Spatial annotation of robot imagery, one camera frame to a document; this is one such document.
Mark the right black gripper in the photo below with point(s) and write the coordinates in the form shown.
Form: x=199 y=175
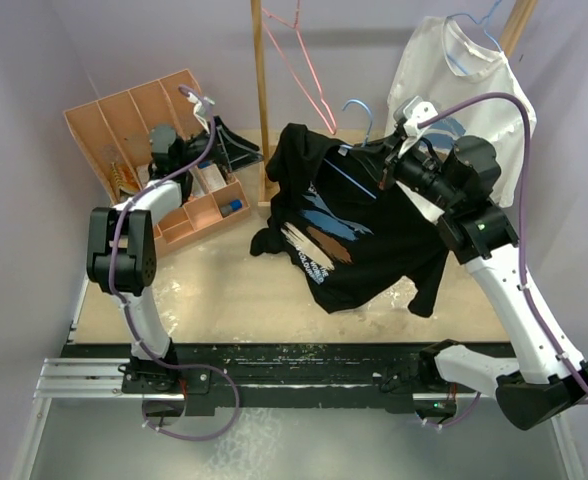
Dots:
x=393 y=162

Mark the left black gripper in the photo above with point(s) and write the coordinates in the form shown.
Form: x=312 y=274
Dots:
x=232 y=151

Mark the black t-shirt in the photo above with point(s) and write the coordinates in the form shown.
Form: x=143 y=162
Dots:
x=350 y=239

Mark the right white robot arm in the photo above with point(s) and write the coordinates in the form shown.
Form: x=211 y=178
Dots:
x=547 y=374

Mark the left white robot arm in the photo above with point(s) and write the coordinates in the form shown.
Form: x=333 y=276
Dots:
x=121 y=252

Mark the white t-shirt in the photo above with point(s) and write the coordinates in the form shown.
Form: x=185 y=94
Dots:
x=424 y=71

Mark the blue hanger under white shirt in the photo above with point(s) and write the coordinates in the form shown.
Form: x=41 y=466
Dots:
x=468 y=42

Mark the white red box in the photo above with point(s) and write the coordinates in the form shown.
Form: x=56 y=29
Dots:
x=212 y=176

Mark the blue capped bottle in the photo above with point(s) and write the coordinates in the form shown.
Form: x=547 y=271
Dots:
x=231 y=207

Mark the wooden clothes rack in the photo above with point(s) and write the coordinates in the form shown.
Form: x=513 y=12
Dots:
x=511 y=34

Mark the pink desk organizer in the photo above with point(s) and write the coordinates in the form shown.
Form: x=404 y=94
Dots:
x=115 y=129

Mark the spiral notebook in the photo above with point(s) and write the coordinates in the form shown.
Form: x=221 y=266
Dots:
x=124 y=181

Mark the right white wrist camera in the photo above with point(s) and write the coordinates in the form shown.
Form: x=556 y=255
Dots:
x=408 y=116

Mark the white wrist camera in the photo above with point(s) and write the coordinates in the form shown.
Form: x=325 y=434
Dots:
x=408 y=116
x=200 y=106

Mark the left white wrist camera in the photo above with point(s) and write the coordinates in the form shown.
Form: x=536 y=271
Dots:
x=200 y=106

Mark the pink wire hanger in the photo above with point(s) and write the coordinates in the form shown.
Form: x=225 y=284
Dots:
x=299 y=62

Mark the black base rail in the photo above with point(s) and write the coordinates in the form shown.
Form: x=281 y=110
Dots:
x=382 y=376

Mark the aluminium frame rail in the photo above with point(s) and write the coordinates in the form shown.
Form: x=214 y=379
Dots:
x=82 y=426

